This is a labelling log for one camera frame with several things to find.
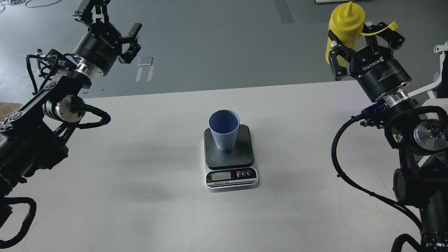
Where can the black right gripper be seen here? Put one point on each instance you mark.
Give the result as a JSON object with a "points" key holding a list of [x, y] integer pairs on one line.
{"points": [[374, 67]]}

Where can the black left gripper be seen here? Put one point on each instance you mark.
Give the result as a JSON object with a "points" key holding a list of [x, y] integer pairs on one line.
{"points": [[102, 44]]}

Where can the yellow squeeze bottle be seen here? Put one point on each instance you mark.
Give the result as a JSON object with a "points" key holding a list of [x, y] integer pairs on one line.
{"points": [[347, 21]]}

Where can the blue ribbed plastic cup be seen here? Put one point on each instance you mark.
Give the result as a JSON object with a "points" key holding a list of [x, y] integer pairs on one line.
{"points": [[224, 126]]}

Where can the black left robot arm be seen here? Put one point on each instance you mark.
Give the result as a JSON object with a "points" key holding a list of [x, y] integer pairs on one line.
{"points": [[35, 136]]}

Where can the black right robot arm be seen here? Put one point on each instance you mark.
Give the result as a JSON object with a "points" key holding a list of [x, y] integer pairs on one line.
{"points": [[418, 133]]}

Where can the black digital kitchen scale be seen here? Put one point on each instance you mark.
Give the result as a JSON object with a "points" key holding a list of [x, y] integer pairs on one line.
{"points": [[232, 169]]}

